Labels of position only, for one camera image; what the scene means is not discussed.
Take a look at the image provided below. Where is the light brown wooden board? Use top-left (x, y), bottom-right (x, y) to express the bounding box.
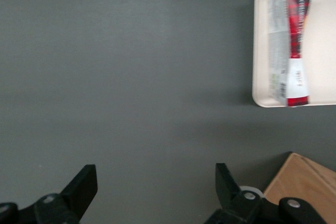
top-left (263, 152), bottom-right (336, 224)

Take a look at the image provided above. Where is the white rectangular tray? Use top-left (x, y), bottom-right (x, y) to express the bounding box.
top-left (251, 0), bottom-right (336, 108)

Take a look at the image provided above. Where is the red and silver snack packet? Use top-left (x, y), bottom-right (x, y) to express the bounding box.
top-left (267, 0), bottom-right (314, 108)

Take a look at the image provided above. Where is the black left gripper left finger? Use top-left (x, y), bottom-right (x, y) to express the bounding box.
top-left (33, 164), bottom-right (99, 224)

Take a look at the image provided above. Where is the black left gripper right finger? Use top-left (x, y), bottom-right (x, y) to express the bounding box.
top-left (207, 163), bottom-right (279, 224)

